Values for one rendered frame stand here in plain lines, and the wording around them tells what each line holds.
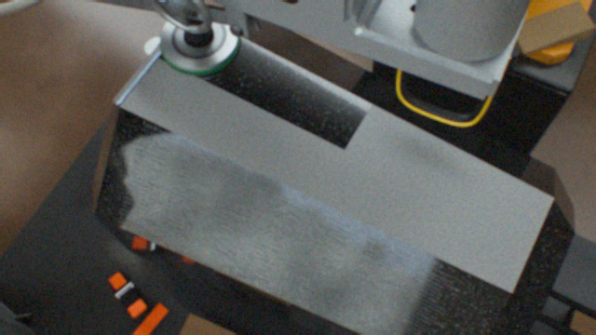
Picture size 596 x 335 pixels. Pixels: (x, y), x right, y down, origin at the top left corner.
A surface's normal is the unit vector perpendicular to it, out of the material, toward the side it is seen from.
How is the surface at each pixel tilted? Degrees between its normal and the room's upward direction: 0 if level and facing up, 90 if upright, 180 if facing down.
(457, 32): 90
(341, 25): 90
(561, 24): 11
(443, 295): 45
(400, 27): 0
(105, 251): 0
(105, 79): 0
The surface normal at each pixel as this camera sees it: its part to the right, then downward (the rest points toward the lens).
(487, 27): 0.06, 0.90
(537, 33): -0.22, -0.37
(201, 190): -0.36, 0.27
